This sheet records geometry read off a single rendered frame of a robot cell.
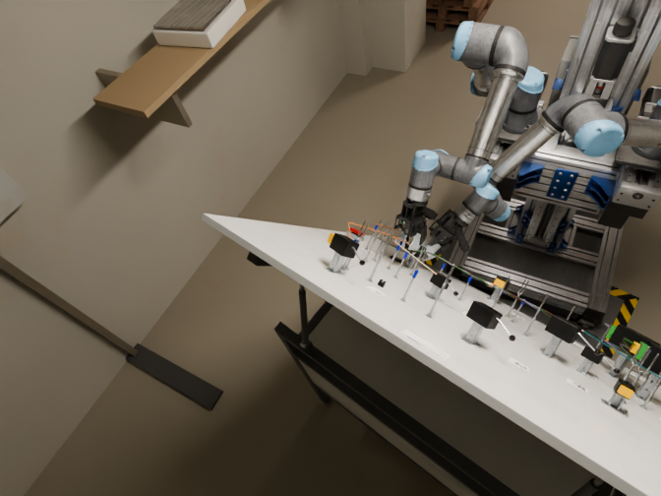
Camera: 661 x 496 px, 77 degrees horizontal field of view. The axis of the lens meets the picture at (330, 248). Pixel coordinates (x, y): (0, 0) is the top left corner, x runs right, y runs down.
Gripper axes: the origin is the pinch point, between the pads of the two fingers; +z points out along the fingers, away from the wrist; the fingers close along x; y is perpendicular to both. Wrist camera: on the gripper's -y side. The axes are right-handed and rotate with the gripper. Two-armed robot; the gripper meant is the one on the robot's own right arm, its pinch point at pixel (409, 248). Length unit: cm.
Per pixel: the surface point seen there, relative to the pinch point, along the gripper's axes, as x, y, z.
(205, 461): -66, 54, 152
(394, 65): -206, -235, -26
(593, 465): 73, 55, -17
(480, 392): 55, 57, -18
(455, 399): 32, 0, 48
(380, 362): 2.9, 8.4, 48.4
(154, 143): -171, 19, 7
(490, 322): 46, 36, -16
